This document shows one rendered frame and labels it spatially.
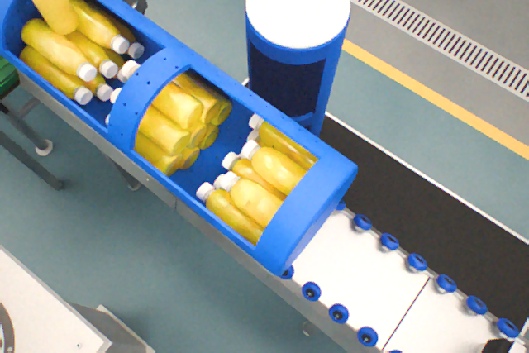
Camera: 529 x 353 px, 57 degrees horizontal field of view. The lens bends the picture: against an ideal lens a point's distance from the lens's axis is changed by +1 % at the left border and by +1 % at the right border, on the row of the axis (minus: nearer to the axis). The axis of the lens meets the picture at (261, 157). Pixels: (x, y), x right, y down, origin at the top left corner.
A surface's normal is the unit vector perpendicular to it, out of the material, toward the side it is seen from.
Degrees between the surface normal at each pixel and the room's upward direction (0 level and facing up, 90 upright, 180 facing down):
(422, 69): 0
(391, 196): 0
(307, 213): 15
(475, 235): 0
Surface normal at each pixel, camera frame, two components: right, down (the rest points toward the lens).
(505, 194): 0.00, -0.38
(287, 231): -0.37, 0.11
